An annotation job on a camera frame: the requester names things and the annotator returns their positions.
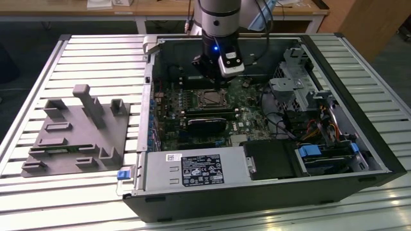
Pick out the grey metal drive cage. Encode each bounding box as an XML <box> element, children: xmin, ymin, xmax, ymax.
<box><xmin>269</xmin><ymin>47</ymin><xmax>335</xmax><ymax>112</ymax></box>

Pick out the black graphics card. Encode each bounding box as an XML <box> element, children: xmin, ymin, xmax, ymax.
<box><xmin>186</xmin><ymin>116</ymin><xmax>230</xmax><ymax>137</ymax></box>

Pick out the small silver heat sink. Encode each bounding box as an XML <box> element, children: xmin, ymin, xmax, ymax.
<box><xmin>231</xmin><ymin>134</ymin><xmax>250</xmax><ymax>146</ymax></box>

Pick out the coloured wire bundle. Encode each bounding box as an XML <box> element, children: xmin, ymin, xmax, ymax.
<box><xmin>302</xmin><ymin>105</ymin><xmax>342</xmax><ymax>141</ymax></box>

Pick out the black plastic shroud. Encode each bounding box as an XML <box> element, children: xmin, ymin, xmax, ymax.
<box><xmin>239</xmin><ymin>139</ymin><xmax>305</xmax><ymax>181</ymax></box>

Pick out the CPU socket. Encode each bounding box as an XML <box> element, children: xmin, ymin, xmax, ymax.
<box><xmin>197</xmin><ymin>89</ymin><xmax>233</xmax><ymax>108</ymax></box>

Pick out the small silver wrist camera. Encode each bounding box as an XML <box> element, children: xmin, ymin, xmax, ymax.
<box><xmin>191</xmin><ymin>54</ymin><xmax>207</xmax><ymax>71</ymax></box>

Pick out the green RAM stick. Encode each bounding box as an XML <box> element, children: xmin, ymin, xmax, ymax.
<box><xmin>40</xmin><ymin>146</ymin><xmax>80</xmax><ymax>154</ymax></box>

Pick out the grey parts rack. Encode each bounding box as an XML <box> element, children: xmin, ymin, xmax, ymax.
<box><xmin>19</xmin><ymin>84</ymin><xmax>133</xmax><ymax>179</ymax></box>

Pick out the wooden cabinet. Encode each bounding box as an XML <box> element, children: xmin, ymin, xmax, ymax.
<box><xmin>339</xmin><ymin>0</ymin><xmax>411</xmax><ymax>62</ymax></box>

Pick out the wooden desk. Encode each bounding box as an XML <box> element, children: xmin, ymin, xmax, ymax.
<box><xmin>0</xmin><ymin>0</ymin><xmax>330</xmax><ymax>34</ymax></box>

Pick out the white box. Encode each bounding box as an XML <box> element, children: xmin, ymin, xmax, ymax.
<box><xmin>86</xmin><ymin>0</ymin><xmax>114</xmax><ymax>11</ymax></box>

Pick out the silver power supply unit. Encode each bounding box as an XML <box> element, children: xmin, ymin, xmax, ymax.
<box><xmin>138</xmin><ymin>146</ymin><xmax>258</xmax><ymax>193</ymax></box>

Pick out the green motherboard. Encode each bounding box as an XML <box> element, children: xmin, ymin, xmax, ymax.
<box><xmin>151</xmin><ymin>77</ymin><xmax>281</xmax><ymax>152</ymax></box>

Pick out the black open PC case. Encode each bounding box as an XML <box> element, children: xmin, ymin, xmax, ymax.
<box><xmin>122</xmin><ymin>33</ymin><xmax>409</xmax><ymax>223</ymax></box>

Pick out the black RAM stick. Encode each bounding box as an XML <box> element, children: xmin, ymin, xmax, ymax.
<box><xmin>186</xmin><ymin>108</ymin><xmax>237</xmax><ymax>114</ymax></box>

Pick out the blue case latch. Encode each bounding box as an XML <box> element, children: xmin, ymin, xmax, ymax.
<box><xmin>116</xmin><ymin>169</ymin><xmax>134</xmax><ymax>181</ymax></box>

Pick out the white rounded wrist camera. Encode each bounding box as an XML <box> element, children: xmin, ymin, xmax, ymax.
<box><xmin>218</xmin><ymin>50</ymin><xmax>246</xmax><ymax>79</ymax></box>

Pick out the hard disk in blue carrier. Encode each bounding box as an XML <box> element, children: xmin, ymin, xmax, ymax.
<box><xmin>297</xmin><ymin>143</ymin><xmax>361</xmax><ymax>175</ymax></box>

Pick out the black wire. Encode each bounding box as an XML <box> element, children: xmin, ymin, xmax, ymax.
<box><xmin>261</xmin><ymin>86</ymin><xmax>302</xmax><ymax>141</ymax></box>

